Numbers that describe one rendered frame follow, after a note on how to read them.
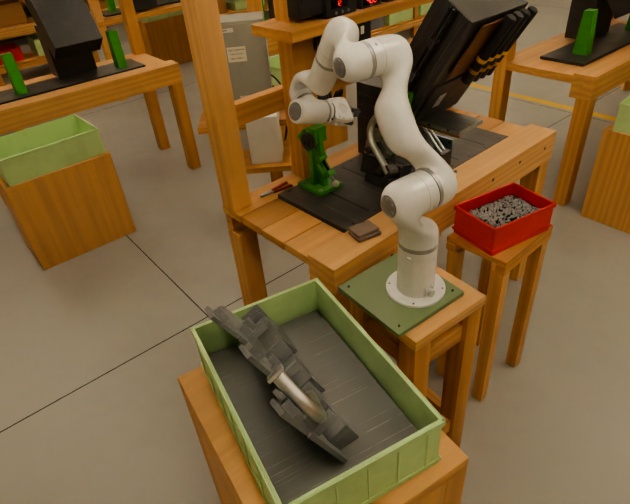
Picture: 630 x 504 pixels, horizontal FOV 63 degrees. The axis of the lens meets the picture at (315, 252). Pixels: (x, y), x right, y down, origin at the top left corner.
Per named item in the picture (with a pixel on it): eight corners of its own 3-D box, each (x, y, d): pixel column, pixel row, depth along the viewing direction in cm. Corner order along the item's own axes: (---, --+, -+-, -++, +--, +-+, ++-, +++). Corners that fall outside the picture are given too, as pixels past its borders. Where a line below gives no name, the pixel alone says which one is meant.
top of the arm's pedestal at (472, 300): (485, 304, 166) (486, 295, 164) (415, 352, 152) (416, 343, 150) (413, 260, 188) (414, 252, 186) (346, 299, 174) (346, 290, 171)
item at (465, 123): (482, 126, 210) (483, 119, 208) (458, 139, 202) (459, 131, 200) (408, 105, 235) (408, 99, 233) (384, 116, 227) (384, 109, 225)
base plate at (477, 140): (507, 140, 248) (508, 136, 247) (347, 235, 192) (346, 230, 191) (437, 119, 275) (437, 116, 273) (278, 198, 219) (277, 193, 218)
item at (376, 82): (428, 141, 248) (432, 71, 228) (386, 163, 233) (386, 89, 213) (399, 132, 260) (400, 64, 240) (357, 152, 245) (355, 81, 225)
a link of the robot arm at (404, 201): (446, 244, 153) (454, 174, 139) (399, 268, 146) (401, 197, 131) (419, 226, 162) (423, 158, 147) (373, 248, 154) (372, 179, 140)
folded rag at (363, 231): (369, 225, 193) (369, 218, 191) (382, 234, 187) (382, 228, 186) (347, 233, 190) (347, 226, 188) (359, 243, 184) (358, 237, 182)
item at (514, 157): (551, 158, 257) (557, 130, 248) (336, 304, 181) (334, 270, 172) (525, 150, 266) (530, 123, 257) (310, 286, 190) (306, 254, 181)
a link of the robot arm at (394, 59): (402, 220, 149) (443, 200, 155) (427, 216, 138) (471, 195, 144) (341, 52, 142) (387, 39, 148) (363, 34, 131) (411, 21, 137)
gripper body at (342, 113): (337, 118, 183) (357, 118, 190) (326, 93, 184) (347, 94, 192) (324, 129, 188) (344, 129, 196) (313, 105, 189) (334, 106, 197)
